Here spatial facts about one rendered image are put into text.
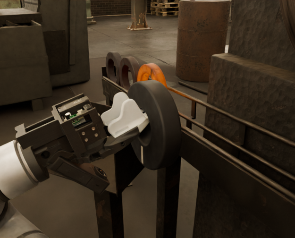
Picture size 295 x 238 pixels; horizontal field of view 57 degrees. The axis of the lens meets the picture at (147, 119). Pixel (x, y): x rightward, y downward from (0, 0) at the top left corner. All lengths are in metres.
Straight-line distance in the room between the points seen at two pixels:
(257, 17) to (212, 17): 2.43
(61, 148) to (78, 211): 1.11
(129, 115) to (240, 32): 0.44
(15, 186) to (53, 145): 0.07
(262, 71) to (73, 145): 0.44
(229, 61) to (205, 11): 2.43
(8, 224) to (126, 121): 0.23
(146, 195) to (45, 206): 0.54
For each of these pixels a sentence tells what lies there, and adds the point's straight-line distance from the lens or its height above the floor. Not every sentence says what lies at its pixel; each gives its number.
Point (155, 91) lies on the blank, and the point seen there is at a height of 0.90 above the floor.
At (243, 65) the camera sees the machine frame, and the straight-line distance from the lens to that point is 0.70.
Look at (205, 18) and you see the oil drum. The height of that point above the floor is 0.71.
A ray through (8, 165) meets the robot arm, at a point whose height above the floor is 0.83.
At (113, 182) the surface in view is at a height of 0.61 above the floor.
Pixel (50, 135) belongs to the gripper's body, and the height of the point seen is 0.85.
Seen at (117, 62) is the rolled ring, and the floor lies 0.73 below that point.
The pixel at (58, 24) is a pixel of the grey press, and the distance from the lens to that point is 3.05.
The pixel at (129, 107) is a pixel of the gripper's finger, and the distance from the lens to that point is 0.42.
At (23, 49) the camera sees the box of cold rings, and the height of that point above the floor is 0.56.
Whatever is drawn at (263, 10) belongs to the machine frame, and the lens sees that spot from 0.73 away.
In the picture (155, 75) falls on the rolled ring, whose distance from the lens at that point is 0.92.
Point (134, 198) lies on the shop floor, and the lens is 1.54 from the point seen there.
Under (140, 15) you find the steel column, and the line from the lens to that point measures 7.33.
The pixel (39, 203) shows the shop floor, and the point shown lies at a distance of 1.62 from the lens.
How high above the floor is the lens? 1.04
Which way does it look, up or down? 26 degrees down
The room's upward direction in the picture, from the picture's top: straight up
